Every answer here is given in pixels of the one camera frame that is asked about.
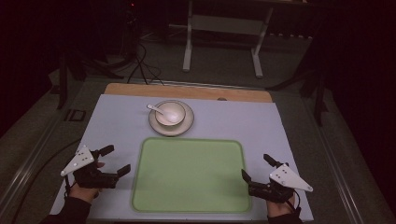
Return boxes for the green tray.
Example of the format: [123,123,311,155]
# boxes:
[131,136,252,215]

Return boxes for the cream round plate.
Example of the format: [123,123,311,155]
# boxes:
[148,99,195,137]

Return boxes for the right hand-held gripper cable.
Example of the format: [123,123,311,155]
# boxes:
[286,189,303,217]

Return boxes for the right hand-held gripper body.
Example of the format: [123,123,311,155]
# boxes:
[247,163,314,204]

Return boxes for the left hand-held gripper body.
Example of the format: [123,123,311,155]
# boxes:
[60,145,120,189]

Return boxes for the thick black floor cable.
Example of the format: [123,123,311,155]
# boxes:
[10,138,82,224]

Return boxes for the white ceramic bowl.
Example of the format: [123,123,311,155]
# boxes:
[154,101,187,127]

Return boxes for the pale blue table mat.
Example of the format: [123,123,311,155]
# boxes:
[49,93,315,222]

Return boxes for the wooden table board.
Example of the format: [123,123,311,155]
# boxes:
[103,82,274,104]

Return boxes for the white ceramic spoon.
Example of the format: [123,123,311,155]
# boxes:
[146,104,179,123]

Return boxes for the black floor cables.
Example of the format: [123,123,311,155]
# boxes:
[125,41,165,87]

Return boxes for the person's left hand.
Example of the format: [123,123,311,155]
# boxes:
[68,182,104,205]

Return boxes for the white metal stand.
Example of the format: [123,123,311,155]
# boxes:
[182,0,275,79]

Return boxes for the person's right hand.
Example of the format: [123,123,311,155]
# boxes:
[265,193,297,219]

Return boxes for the left hand-held gripper cable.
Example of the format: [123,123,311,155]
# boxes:
[63,175,78,199]

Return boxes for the black floor socket box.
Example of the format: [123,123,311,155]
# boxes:
[64,108,87,122]

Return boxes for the black stand leg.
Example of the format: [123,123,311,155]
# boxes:
[56,50,70,110]

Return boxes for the aluminium floor rail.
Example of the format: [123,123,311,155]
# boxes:
[0,116,68,216]
[306,102,365,224]

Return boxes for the hand-held gripper cable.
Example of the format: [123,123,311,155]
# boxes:
[63,175,78,199]
[286,189,303,217]

